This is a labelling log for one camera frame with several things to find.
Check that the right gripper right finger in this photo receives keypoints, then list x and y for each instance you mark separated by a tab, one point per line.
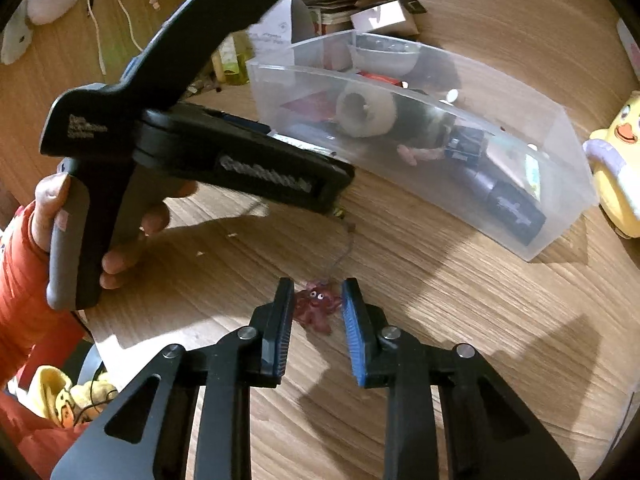
490	432

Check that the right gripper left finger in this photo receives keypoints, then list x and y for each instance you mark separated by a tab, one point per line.
144	433

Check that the red octopus keychain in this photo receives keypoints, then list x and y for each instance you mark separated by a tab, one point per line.
315	304

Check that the light blue tape roll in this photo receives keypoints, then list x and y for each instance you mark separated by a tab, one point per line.
363	111

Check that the red sleeve forearm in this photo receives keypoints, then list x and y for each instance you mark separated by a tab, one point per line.
25	318

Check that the person's left hand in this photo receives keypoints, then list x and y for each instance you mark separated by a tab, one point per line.
88	226

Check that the yellow green spray bottle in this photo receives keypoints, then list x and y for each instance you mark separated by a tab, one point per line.
229	60

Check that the white folded paper box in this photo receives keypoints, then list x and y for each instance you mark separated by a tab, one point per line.
287	22

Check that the black cosmetic tube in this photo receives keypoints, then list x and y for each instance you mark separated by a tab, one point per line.
508	203

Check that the stack of books and papers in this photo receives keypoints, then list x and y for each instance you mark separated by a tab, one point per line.
329	16

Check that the clear plastic storage bin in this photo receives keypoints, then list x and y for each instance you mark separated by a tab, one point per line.
455	113

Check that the white bowl of trinkets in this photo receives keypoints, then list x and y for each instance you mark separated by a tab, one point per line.
384	56

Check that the small white cardboard box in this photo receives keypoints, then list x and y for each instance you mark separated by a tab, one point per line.
390	19

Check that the yellow chick plush toy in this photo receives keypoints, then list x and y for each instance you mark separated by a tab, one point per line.
613	156

